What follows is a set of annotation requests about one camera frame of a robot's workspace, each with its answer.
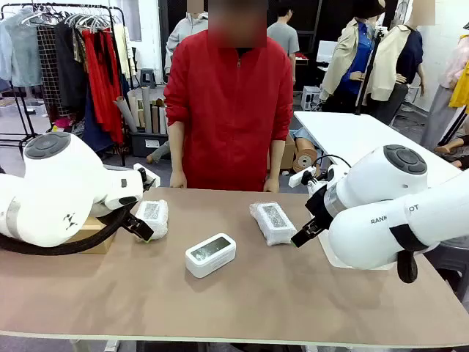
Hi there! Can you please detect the black tripod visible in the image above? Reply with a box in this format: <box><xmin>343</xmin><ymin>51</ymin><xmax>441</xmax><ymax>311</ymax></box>
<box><xmin>354</xmin><ymin>25</ymin><xmax>389</xmax><ymax>115</ymax></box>

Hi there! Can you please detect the white table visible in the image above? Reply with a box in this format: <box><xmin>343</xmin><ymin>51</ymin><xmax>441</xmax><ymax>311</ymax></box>
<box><xmin>292</xmin><ymin>111</ymin><xmax>465</xmax><ymax>188</ymax></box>

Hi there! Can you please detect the white monitor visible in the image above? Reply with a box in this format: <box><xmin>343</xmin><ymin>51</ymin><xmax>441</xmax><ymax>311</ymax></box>
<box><xmin>317</xmin><ymin>40</ymin><xmax>340</xmax><ymax>63</ymax></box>

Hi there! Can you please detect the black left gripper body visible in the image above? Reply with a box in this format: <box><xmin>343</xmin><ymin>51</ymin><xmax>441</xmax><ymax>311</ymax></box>
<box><xmin>122</xmin><ymin>205</ymin><xmax>143</xmax><ymax>228</ymax></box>

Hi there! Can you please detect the black plastic stool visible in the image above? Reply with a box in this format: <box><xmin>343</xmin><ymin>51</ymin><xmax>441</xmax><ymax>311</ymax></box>
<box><xmin>424</xmin><ymin>238</ymin><xmax>469</xmax><ymax>294</ymax></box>

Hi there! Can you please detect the mannequin cream jacket navy shirt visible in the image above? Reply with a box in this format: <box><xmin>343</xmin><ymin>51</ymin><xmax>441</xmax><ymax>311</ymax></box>
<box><xmin>369</xmin><ymin>0</ymin><xmax>426</xmax><ymax>125</ymax></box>

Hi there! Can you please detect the grey plastic stool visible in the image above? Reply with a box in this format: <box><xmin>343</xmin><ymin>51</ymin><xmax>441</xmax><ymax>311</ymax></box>
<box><xmin>140</xmin><ymin>68</ymin><xmax>157</xmax><ymax>89</ymax></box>

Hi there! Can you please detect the person in red jacket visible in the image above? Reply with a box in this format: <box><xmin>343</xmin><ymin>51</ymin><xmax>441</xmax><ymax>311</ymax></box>
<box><xmin>163</xmin><ymin>0</ymin><xmax>295</xmax><ymax>192</ymax></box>

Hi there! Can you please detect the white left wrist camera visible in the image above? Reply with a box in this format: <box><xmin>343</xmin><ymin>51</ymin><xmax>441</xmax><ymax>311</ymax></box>
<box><xmin>133</xmin><ymin>163</ymin><xmax>161</xmax><ymax>188</ymax></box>

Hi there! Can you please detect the mannequin beige coat blue shirt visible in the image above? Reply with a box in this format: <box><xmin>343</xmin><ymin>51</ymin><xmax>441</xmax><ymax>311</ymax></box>
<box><xmin>319</xmin><ymin>0</ymin><xmax>385</xmax><ymax>114</ymax></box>

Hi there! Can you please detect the clear plastic container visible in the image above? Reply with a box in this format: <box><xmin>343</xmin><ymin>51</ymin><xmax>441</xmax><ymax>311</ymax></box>
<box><xmin>317</xmin><ymin>230</ymin><xmax>393</xmax><ymax>271</ymax></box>

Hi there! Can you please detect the person in grey t-shirt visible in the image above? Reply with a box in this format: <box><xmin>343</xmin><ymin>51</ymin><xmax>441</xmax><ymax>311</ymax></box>
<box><xmin>267</xmin><ymin>0</ymin><xmax>300</xmax><ymax>84</ymax></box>

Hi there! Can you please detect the person's left forearm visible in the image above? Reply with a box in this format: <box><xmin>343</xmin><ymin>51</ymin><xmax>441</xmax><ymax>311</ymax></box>
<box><xmin>269</xmin><ymin>138</ymin><xmax>287</xmax><ymax>180</ymax></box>

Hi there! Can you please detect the person's right forearm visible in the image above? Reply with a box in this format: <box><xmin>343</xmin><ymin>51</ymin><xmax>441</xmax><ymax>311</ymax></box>
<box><xmin>169</xmin><ymin>120</ymin><xmax>186</xmax><ymax>175</ymax></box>

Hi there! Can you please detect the open brown cardboard box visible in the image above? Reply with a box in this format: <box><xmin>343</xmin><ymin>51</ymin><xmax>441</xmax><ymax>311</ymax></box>
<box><xmin>67</xmin><ymin>216</ymin><xmax>117</xmax><ymax>255</ymax></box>

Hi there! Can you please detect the black metal clothes rack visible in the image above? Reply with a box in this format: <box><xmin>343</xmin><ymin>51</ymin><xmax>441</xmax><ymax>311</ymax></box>
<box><xmin>0</xmin><ymin>2</ymin><xmax>128</xmax><ymax>166</ymax></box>

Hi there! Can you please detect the thin black camera cable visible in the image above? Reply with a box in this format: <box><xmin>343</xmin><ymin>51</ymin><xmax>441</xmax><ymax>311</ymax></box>
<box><xmin>314</xmin><ymin>154</ymin><xmax>352</xmax><ymax>175</ymax></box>

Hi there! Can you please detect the person in grey hoodie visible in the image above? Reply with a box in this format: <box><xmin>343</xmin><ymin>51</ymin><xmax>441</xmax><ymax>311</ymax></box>
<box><xmin>164</xmin><ymin>0</ymin><xmax>210</xmax><ymax>76</ymax></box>

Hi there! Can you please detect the kraft paper roll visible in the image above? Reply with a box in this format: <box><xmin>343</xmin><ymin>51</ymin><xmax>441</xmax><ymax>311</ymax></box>
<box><xmin>292</xmin><ymin>138</ymin><xmax>319</xmax><ymax>175</ymax></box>

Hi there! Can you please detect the white computer case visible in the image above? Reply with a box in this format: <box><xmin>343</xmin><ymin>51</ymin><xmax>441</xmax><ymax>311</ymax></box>
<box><xmin>300</xmin><ymin>86</ymin><xmax>322</xmax><ymax>112</ymax></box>

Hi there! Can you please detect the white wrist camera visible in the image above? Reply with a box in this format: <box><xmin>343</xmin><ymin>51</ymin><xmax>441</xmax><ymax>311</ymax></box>
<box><xmin>288</xmin><ymin>165</ymin><xmax>318</xmax><ymax>188</ymax></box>
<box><xmin>133</xmin><ymin>163</ymin><xmax>161</xmax><ymax>188</ymax></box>

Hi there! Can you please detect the lying mannequin leg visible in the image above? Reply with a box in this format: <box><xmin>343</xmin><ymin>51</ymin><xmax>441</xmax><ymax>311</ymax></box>
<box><xmin>146</xmin><ymin>141</ymin><xmax>171</xmax><ymax>165</ymax></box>

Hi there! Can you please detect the grey paper roll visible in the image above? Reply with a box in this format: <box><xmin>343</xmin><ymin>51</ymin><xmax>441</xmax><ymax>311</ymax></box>
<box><xmin>141</xmin><ymin>86</ymin><xmax>153</xmax><ymax>133</ymax></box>

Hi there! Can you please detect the person's right hand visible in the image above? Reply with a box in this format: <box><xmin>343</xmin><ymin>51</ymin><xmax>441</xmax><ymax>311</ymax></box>
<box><xmin>169</xmin><ymin>170</ymin><xmax>188</xmax><ymax>189</ymax></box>

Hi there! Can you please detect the grey storage bin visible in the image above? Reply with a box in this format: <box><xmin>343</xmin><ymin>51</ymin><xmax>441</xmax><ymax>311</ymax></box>
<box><xmin>130</xmin><ymin>130</ymin><xmax>169</xmax><ymax>158</ymax></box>

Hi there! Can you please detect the cream garment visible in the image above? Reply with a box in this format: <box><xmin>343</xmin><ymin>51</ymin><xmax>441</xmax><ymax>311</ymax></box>
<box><xmin>112</xmin><ymin>24</ymin><xmax>133</xmax><ymax>78</ymax></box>

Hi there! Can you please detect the unwrapped white digital clock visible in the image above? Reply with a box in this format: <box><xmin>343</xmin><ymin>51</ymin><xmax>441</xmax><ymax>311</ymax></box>
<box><xmin>185</xmin><ymin>232</ymin><xmax>237</xmax><ymax>279</ymax></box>

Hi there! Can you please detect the red dress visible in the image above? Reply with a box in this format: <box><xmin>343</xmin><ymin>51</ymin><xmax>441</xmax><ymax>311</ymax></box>
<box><xmin>82</xmin><ymin>29</ymin><xmax>125</xmax><ymax>144</ymax></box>

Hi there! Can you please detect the plain black garment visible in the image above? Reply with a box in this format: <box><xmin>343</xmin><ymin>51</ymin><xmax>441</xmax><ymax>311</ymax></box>
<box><xmin>54</xmin><ymin>23</ymin><xmax>89</xmax><ymax>111</ymax></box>

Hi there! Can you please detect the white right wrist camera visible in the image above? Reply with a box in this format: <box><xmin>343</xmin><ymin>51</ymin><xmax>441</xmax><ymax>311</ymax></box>
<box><xmin>288</xmin><ymin>165</ymin><xmax>318</xmax><ymax>188</ymax></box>

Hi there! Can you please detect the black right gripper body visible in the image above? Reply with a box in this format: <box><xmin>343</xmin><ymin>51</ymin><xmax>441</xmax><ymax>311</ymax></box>
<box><xmin>305</xmin><ymin>185</ymin><xmax>335</xmax><ymax>225</ymax></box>

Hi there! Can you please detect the cardboard box on floor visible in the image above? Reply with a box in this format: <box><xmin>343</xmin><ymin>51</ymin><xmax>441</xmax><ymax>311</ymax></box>
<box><xmin>280</xmin><ymin>133</ymin><xmax>298</xmax><ymax>170</ymax></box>

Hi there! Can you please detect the bubble white clock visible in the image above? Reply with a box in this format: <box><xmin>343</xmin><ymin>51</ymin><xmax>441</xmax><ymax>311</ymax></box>
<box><xmin>133</xmin><ymin>199</ymin><xmax>169</xmax><ymax>242</ymax></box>
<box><xmin>249</xmin><ymin>201</ymin><xmax>298</xmax><ymax>246</ymax></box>

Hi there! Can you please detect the light blue denim jacket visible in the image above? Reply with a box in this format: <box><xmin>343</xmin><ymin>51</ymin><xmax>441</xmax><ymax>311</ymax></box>
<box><xmin>0</xmin><ymin>9</ymin><xmax>43</xmax><ymax>88</ymax></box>

